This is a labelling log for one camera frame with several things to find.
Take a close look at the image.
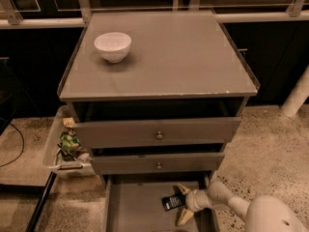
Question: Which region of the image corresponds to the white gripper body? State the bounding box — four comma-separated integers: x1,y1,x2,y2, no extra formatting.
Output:
185,189,211,213

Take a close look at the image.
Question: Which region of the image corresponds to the dark blue rxbar wrapper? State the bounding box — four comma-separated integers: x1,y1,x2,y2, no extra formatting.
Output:
161,193,185,212

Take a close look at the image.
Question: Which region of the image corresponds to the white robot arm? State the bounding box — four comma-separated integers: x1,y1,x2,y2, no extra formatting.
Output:
181,105,308,232

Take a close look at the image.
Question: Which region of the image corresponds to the grey middle drawer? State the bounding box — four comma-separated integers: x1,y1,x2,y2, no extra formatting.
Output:
91,153,225,175

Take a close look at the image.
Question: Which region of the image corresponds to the grey drawer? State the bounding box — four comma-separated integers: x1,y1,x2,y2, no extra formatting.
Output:
73,117,240,148
103,172,219,232
91,153,225,175

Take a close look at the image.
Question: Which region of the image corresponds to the brass middle drawer knob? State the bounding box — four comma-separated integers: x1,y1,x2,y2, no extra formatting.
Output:
156,162,162,170

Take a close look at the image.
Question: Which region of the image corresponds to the brass drawer knob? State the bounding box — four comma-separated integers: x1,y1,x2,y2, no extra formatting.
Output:
156,131,163,140
156,162,162,170

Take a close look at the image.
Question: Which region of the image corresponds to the grey bottom drawer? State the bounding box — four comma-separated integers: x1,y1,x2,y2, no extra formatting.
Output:
103,172,219,232

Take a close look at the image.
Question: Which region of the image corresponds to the brass top drawer knob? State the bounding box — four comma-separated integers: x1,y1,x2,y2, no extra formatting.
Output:
156,131,163,140

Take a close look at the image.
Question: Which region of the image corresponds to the grey top drawer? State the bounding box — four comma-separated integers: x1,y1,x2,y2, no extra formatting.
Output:
73,117,240,148

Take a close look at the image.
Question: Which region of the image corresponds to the grey drawer cabinet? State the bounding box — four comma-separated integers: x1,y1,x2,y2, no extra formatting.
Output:
57,11,261,182

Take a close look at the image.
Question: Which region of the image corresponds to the clear plastic bin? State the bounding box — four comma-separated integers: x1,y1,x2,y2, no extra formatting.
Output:
42,105,95,178

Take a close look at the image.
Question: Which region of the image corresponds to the green snack bag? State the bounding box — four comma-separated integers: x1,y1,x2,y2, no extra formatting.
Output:
60,131,80,151

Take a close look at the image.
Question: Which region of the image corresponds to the tan snack packet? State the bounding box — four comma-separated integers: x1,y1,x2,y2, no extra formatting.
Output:
63,118,74,129

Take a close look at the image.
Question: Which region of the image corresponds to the white ceramic bowl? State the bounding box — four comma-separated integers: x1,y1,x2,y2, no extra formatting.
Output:
94,32,131,63

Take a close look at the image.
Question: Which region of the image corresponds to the white metal railing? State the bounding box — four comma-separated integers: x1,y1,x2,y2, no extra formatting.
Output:
0,0,309,28

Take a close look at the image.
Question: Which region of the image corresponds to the black floor rail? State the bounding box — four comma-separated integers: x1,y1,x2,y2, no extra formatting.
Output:
25,172,57,232

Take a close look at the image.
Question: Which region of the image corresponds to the black floor cable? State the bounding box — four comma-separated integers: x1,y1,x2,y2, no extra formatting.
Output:
0,122,26,168

